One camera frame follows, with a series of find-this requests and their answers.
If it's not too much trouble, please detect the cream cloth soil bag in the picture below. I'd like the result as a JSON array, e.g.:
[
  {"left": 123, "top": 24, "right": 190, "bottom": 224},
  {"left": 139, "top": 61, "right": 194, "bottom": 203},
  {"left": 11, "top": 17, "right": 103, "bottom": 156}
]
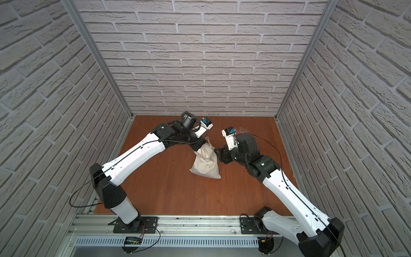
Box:
[{"left": 189, "top": 137, "right": 221, "bottom": 179}]

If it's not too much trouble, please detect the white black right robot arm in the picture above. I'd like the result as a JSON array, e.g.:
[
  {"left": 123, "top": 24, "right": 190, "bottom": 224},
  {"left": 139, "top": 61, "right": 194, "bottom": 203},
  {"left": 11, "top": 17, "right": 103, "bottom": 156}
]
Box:
[{"left": 215, "top": 127, "right": 345, "bottom": 257}]

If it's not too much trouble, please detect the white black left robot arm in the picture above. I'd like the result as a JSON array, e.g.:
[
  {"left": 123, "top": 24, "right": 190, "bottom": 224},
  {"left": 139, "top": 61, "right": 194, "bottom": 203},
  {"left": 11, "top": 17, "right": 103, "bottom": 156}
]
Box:
[{"left": 89, "top": 121, "right": 213, "bottom": 227}]

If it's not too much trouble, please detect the right small electronics board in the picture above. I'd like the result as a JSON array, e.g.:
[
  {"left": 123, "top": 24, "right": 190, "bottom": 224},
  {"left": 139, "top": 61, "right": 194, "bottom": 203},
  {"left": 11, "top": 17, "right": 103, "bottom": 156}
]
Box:
[{"left": 258, "top": 237, "right": 275, "bottom": 254}]

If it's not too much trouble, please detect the small electronics board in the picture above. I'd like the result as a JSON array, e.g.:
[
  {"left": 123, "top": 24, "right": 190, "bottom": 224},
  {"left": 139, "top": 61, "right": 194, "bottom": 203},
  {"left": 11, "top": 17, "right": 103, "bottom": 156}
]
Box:
[
  {"left": 123, "top": 237, "right": 143, "bottom": 254},
  {"left": 258, "top": 237, "right": 275, "bottom": 254}
]

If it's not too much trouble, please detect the left small electronics board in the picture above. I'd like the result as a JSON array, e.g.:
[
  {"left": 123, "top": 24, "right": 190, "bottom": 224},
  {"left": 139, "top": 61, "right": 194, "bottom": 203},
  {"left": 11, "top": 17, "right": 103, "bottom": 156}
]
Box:
[{"left": 123, "top": 237, "right": 143, "bottom": 254}]

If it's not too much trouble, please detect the white perforated vent strip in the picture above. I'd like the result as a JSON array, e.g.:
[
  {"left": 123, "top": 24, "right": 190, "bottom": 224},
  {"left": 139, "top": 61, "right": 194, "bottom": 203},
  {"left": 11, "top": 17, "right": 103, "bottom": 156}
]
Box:
[{"left": 74, "top": 236, "right": 258, "bottom": 248}]

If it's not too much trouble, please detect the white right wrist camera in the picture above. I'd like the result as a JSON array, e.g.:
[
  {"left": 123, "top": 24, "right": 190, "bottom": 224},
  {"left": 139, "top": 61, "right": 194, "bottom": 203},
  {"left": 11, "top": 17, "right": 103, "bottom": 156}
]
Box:
[{"left": 222, "top": 126, "right": 238, "bottom": 151}]

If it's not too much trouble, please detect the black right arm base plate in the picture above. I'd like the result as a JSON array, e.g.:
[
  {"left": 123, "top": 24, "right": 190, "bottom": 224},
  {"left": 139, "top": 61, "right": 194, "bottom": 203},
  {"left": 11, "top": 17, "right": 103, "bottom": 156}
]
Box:
[{"left": 239, "top": 215, "right": 269, "bottom": 235}]

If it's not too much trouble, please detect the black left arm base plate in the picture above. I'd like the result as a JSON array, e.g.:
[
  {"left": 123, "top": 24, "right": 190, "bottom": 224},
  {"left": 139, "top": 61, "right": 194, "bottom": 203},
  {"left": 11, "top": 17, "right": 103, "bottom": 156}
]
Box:
[{"left": 111, "top": 216, "right": 158, "bottom": 234}]

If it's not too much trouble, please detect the aluminium front rail frame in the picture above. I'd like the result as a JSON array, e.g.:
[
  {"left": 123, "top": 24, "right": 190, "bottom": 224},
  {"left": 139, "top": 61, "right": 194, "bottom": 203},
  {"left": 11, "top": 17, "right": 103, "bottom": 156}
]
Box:
[{"left": 58, "top": 214, "right": 293, "bottom": 257}]

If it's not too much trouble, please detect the aluminium corner post right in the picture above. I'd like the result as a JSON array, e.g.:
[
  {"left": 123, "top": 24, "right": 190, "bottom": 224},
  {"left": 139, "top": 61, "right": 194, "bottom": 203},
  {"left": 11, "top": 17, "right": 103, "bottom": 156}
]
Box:
[{"left": 275, "top": 0, "right": 339, "bottom": 122}]

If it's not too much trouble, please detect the aluminium corner post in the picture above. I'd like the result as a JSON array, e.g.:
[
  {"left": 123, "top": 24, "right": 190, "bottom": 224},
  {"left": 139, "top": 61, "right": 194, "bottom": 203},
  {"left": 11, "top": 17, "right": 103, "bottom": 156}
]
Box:
[
  {"left": 275, "top": 0, "right": 339, "bottom": 122},
  {"left": 62, "top": 0, "right": 134, "bottom": 120}
]

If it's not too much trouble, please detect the aluminium corner post left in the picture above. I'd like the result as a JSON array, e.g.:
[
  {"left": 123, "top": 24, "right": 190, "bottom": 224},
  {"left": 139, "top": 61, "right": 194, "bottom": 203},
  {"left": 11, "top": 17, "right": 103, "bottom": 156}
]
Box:
[{"left": 62, "top": 0, "right": 134, "bottom": 120}]

